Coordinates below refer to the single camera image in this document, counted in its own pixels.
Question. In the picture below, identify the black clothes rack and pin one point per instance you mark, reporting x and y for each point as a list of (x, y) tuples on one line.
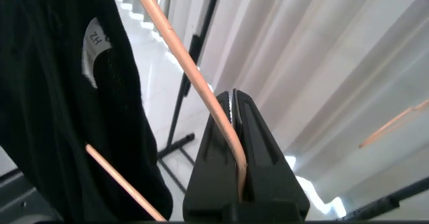
[(193, 63)]

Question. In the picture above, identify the black garment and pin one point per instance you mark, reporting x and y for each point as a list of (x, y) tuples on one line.
[(50, 116)]

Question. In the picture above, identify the white curtain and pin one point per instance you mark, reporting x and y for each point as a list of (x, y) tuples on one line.
[(318, 49)]

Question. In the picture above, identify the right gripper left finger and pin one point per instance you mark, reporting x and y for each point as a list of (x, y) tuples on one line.
[(207, 170)]

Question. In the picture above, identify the pink clothes hanger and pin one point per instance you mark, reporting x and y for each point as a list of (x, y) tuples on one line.
[(385, 129), (189, 66)]

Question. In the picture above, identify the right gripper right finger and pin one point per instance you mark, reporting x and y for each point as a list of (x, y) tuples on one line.
[(268, 177)]

